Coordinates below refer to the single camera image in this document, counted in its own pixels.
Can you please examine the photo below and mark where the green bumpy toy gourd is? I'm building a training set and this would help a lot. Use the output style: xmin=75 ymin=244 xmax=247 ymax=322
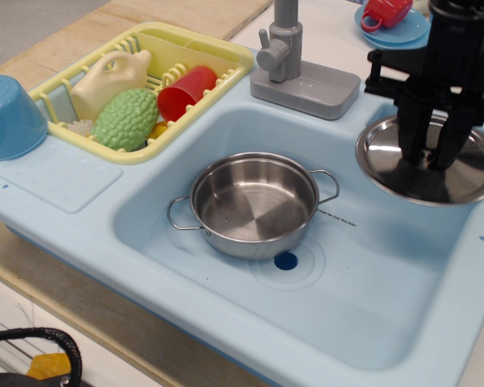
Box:
xmin=91 ymin=88 xmax=159 ymax=152

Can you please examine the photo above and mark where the stainless steel pot lid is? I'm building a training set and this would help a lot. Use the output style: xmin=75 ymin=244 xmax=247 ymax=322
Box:
xmin=356 ymin=115 xmax=484 ymax=206

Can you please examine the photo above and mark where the grey toy faucet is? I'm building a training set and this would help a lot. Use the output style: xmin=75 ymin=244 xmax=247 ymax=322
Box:
xmin=250 ymin=1 xmax=361 ymax=120

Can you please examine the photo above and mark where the black device corner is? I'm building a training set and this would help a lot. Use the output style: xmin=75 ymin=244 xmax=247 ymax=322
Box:
xmin=0 ymin=372 xmax=73 ymax=387

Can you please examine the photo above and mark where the yellow tape piece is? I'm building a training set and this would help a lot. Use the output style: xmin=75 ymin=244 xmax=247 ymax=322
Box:
xmin=26 ymin=353 xmax=71 ymax=380

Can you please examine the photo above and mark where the red plastic cup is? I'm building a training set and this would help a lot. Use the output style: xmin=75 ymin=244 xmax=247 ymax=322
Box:
xmin=156 ymin=66 xmax=217 ymax=121

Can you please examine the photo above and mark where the black braided cable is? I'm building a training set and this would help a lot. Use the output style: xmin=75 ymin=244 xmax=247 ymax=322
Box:
xmin=0 ymin=327 xmax=84 ymax=387

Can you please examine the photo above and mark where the blue toy plate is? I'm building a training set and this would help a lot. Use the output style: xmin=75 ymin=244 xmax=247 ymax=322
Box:
xmin=354 ymin=6 xmax=431 ymax=48

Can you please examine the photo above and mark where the light blue toy sink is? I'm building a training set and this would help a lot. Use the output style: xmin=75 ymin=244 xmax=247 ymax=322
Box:
xmin=0 ymin=78 xmax=484 ymax=386

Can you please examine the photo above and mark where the wooden board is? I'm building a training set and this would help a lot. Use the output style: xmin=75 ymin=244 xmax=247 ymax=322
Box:
xmin=0 ymin=1 xmax=271 ymax=74

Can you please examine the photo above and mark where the yellow dish rack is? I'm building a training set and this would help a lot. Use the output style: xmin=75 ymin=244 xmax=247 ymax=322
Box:
xmin=29 ymin=23 xmax=253 ymax=164

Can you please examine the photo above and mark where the yellow toy piece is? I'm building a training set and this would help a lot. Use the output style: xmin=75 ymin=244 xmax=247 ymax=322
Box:
xmin=148 ymin=121 xmax=168 ymax=141

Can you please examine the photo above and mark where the red toy mug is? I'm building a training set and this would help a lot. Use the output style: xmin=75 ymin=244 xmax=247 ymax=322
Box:
xmin=360 ymin=0 xmax=413 ymax=33

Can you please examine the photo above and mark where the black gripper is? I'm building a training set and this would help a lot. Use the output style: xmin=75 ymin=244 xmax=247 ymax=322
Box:
xmin=365 ymin=1 xmax=484 ymax=169

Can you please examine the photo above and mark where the cream plastic jug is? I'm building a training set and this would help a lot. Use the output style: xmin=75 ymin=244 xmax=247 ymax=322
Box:
xmin=70 ymin=50 xmax=152 ymax=120

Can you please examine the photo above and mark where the blue plastic bowl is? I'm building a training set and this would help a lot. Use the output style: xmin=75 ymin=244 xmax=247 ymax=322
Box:
xmin=0 ymin=75 xmax=48 ymax=161

